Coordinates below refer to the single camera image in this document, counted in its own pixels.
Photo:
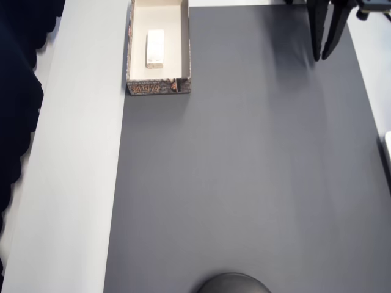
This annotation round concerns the white rectangular block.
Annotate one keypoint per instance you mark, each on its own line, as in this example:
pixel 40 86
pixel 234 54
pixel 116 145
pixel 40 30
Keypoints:
pixel 155 49

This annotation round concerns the patterned open cardboard box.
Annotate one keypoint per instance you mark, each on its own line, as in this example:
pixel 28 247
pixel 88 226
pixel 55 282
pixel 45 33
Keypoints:
pixel 183 45

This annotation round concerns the grey table mat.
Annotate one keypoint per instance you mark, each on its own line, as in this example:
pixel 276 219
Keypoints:
pixel 229 168

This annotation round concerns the dark blue curtain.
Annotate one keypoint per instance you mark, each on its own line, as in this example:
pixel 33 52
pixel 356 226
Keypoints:
pixel 15 91

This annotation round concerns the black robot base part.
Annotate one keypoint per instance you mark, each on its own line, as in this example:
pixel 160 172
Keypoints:
pixel 289 2

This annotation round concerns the black round-base camera stand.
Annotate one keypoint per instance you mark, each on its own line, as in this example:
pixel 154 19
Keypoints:
pixel 233 284

